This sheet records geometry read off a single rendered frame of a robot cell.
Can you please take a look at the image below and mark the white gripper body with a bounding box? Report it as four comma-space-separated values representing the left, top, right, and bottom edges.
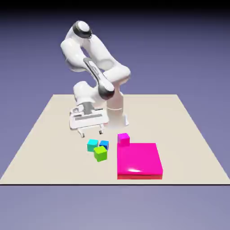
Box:
69, 108, 110, 130

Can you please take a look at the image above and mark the small blue cube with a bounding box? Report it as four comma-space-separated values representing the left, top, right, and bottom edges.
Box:
99, 140, 110, 150

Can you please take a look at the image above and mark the small cyan cube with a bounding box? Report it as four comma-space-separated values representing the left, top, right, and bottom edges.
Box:
87, 139, 99, 152

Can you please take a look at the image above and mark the small green cube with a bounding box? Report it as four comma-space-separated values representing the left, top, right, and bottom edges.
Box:
93, 146, 108, 163

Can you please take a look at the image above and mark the small magenta cube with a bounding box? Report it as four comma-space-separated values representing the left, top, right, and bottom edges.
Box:
117, 133, 130, 146

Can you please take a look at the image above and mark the large pink box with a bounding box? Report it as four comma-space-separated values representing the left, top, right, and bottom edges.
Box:
117, 142, 164, 180

